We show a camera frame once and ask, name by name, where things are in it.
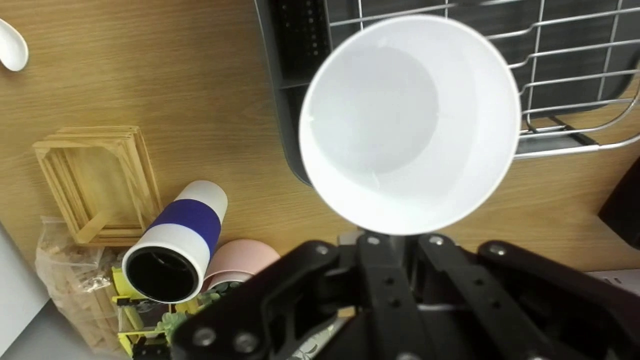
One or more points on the white ceramic mug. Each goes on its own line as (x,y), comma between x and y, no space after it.
(411,124)

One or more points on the white blue tumbler cup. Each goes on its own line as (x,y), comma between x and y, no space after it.
(168,262)

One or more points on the steel dish rack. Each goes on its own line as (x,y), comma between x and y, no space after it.
(567,56)

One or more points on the pink plant pot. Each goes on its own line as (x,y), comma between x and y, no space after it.
(238,260)

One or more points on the small wooden crate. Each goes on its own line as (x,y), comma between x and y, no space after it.
(102,182)

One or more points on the yellow toy vehicle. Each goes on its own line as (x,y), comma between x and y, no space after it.
(145,326)

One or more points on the clear plastic bag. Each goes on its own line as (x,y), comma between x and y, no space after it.
(79,281)

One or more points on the black box orange label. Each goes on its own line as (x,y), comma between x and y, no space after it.
(621,213)

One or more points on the white ceramic spoon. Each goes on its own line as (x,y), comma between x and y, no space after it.
(15,50)

